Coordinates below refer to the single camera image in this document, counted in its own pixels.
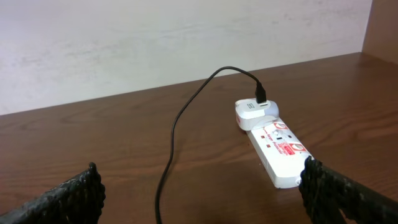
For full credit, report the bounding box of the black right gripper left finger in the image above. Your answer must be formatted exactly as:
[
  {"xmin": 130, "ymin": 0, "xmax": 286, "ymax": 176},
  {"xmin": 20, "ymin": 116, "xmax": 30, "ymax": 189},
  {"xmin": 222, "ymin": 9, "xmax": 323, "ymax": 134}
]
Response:
[{"xmin": 1, "ymin": 162, "xmax": 106, "ymax": 224}]

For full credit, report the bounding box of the white power strip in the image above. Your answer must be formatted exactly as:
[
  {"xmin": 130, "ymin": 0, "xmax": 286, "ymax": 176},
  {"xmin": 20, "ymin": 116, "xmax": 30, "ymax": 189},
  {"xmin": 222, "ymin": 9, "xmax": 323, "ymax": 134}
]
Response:
[{"xmin": 247, "ymin": 119, "xmax": 311, "ymax": 189}]

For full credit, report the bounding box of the black USB charging cable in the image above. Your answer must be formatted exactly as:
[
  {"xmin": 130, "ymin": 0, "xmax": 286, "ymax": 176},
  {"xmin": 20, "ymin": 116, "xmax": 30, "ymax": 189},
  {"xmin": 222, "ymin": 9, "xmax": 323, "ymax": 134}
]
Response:
[{"xmin": 154, "ymin": 65, "xmax": 267, "ymax": 224}]

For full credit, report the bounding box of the white USB wall charger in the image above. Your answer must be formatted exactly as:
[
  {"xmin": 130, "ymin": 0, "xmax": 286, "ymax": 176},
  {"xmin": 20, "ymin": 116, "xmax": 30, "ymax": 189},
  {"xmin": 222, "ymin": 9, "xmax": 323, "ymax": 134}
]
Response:
[{"xmin": 235, "ymin": 98, "xmax": 279, "ymax": 131}]

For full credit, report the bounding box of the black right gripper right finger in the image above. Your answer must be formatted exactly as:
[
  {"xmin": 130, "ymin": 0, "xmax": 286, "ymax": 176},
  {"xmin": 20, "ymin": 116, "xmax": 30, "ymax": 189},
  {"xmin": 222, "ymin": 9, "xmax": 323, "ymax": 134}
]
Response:
[{"xmin": 298, "ymin": 156, "xmax": 397, "ymax": 224}]

